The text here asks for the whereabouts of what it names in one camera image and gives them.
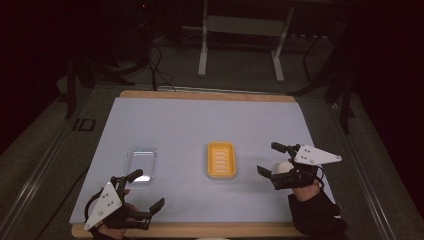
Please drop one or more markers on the light blue table mat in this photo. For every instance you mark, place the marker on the light blue table mat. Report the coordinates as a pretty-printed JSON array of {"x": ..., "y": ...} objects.
[{"x": 203, "y": 133}]

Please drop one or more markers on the white soap bar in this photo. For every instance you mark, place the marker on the white soap bar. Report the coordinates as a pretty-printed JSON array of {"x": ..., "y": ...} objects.
[{"x": 283, "y": 167}]

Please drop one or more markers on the yellow soap dish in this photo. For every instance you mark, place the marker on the yellow soap dish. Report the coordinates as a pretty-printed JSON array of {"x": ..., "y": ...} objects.
[{"x": 221, "y": 160}]

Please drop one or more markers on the person's left hand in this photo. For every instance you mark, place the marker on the person's left hand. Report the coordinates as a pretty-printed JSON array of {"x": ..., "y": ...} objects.
[{"x": 132, "y": 209}]

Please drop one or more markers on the person's right hand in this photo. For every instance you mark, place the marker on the person's right hand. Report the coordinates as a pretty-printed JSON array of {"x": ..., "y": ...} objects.
[{"x": 305, "y": 193}]

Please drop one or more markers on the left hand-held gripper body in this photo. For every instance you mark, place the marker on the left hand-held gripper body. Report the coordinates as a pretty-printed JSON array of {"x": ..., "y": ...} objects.
[{"x": 104, "y": 204}]

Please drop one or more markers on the clear plastic container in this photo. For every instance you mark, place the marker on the clear plastic container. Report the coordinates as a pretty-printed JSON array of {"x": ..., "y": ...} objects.
[{"x": 141, "y": 165}]

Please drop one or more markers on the black metal stand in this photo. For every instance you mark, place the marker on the black metal stand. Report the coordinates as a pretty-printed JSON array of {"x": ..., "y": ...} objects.
[
  {"x": 340, "y": 90},
  {"x": 71, "y": 90}
]

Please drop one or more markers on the metal floor rail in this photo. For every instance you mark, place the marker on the metal floor rail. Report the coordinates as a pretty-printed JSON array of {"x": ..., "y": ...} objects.
[
  {"x": 33, "y": 176},
  {"x": 363, "y": 173}
]

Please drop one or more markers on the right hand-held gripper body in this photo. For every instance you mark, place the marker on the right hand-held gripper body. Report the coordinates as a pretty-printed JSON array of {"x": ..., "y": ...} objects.
[{"x": 315, "y": 155}]

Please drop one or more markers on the white metal table frame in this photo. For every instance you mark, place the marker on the white metal table frame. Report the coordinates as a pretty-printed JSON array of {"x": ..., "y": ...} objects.
[{"x": 245, "y": 26}]

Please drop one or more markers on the black floor bracket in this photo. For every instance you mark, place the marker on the black floor bracket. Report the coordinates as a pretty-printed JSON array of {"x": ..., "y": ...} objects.
[{"x": 84, "y": 124}]

